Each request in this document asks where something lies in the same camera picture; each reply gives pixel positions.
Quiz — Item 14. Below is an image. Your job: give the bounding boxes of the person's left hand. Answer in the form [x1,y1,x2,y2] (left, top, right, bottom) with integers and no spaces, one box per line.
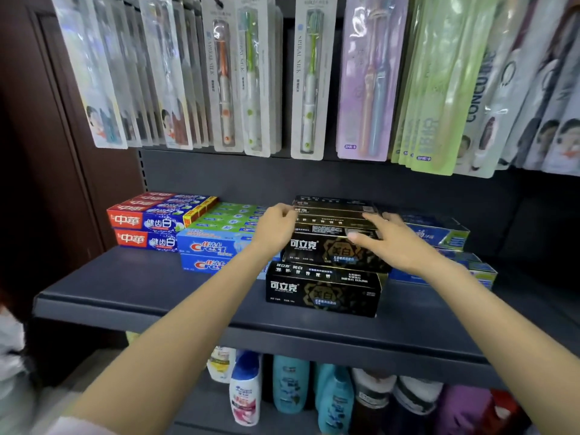
[251,202,300,259]

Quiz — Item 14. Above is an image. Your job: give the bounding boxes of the person's right hand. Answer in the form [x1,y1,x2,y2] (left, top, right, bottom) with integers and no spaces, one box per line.
[346,211,443,278]

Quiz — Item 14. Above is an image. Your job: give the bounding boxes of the gold toothpaste box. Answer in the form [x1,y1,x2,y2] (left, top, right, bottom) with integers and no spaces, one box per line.
[292,205,381,221]
[289,214,381,230]

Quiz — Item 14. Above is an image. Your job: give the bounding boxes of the black patterned toothpaste box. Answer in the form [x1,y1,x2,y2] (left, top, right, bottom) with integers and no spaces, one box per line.
[293,196,379,211]
[282,224,393,274]
[265,261,390,318]

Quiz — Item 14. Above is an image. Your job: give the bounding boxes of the light blue toothpaste box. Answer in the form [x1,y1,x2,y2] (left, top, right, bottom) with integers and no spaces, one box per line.
[175,228,282,263]
[180,253,272,280]

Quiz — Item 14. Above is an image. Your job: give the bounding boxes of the red and blue toothpaste box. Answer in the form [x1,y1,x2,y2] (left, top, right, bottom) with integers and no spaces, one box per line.
[106,196,220,234]
[120,196,214,208]
[113,228,180,253]
[144,191,211,201]

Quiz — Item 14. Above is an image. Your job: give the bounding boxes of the dark grey shelf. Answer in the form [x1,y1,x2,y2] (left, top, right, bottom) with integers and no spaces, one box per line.
[32,246,580,390]

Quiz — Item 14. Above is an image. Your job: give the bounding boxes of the person's left forearm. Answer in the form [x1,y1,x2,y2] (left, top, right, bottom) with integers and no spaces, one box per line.
[72,248,282,435]

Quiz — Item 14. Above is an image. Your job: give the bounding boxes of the person's right forearm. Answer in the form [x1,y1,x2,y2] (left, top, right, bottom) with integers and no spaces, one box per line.
[421,257,580,433]

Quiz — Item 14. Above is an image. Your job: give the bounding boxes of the dark grey shelf board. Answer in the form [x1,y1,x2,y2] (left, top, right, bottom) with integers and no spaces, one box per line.
[172,371,327,435]

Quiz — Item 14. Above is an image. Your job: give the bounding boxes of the white bottle yellow label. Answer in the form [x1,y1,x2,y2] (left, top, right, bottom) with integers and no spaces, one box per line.
[207,346,237,384]

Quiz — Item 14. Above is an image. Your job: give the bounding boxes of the small teal shampoo bottle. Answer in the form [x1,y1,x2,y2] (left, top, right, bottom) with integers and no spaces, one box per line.
[317,366,355,435]
[314,362,336,395]

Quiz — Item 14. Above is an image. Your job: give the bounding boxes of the brown-lidded dark jar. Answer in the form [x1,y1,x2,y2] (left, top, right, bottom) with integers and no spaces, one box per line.
[349,369,398,435]

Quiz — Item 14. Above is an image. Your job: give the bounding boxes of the large teal shampoo bottle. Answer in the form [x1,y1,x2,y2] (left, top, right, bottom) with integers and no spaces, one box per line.
[271,355,311,415]

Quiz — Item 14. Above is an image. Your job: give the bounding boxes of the green toothbrush pack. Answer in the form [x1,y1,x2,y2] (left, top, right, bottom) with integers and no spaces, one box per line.
[233,0,284,158]

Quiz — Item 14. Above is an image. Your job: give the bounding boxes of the white-lidded dark jar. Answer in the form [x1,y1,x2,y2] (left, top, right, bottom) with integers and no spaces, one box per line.
[391,375,444,435]

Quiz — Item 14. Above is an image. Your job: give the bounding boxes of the row of green toothbrush packs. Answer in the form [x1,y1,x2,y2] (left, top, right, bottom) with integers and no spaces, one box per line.
[289,0,338,161]

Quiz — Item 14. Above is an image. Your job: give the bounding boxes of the orange toothbrush pack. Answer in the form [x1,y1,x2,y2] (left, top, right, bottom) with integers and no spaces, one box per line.
[201,0,245,153]

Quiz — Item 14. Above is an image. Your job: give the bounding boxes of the stack of light green packs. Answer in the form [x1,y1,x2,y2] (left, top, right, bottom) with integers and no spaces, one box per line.
[390,0,499,176]

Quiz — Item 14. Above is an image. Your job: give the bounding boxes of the white bottle blue cap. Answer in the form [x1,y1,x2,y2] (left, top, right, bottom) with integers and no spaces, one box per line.
[228,350,263,427]

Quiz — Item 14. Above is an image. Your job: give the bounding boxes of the stack of purple toothbrush packs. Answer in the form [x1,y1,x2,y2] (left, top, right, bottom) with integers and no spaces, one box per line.
[336,0,411,163]

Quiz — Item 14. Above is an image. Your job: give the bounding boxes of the pink shampoo bottle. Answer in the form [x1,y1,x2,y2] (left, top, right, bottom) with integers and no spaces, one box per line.
[434,384,492,435]

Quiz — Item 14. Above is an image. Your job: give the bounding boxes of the stack of brown toothbrush packs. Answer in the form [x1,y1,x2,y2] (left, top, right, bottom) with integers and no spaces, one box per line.
[453,0,561,179]

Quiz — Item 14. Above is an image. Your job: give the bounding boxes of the red child toothbrush pack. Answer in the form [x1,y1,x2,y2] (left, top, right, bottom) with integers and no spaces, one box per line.
[138,0,211,151]

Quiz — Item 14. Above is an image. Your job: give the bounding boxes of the red orange bottle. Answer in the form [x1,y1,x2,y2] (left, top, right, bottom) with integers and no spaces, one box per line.
[480,389,522,435]

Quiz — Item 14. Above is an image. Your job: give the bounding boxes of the stack of blue child toothbrush packs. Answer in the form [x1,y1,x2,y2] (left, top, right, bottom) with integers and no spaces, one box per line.
[50,0,160,150]

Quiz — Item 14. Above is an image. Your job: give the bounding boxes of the white plastic bag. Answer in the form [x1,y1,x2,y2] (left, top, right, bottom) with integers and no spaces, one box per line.
[0,305,37,435]

